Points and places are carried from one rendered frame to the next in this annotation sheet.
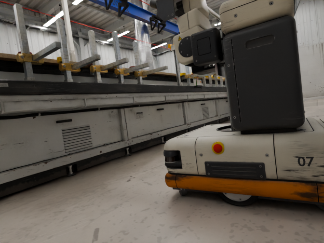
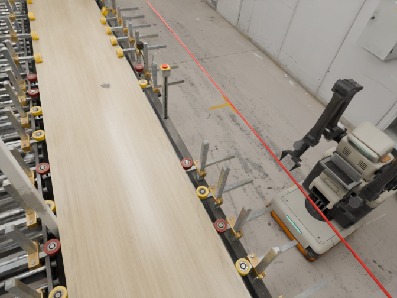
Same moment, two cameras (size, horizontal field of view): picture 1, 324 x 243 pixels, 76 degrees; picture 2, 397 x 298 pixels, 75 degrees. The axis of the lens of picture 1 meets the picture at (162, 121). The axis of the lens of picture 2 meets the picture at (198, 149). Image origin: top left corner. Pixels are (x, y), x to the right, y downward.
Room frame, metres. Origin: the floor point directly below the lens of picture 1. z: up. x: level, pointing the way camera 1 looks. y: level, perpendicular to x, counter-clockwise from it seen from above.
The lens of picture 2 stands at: (1.71, 1.23, 2.33)
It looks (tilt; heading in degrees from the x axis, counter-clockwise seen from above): 49 degrees down; 291
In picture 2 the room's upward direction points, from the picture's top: 8 degrees clockwise
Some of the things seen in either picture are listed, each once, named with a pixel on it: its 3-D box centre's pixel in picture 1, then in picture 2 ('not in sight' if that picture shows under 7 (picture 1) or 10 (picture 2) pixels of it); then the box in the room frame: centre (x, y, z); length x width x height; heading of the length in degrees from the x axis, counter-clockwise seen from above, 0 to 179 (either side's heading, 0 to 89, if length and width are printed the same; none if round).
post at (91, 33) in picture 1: (95, 60); (238, 226); (1.68, 0.46, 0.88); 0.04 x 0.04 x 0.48; 53
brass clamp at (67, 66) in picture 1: (69, 67); (256, 266); (1.50, 0.60, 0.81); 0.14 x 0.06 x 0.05; 143
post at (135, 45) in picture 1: (138, 65); (202, 164); (2.08, 0.16, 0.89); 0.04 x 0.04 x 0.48; 53
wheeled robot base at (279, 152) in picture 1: (247, 150); (314, 213); (1.06, -0.42, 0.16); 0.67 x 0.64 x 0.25; 58
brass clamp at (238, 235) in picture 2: (98, 69); (234, 227); (1.70, 0.45, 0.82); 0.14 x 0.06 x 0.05; 143
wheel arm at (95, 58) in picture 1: (79, 65); (267, 256); (1.46, 0.51, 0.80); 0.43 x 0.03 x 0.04; 53
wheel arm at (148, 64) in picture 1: (130, 70); (225, 189); (1.86, 0.21, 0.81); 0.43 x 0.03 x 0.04; 53
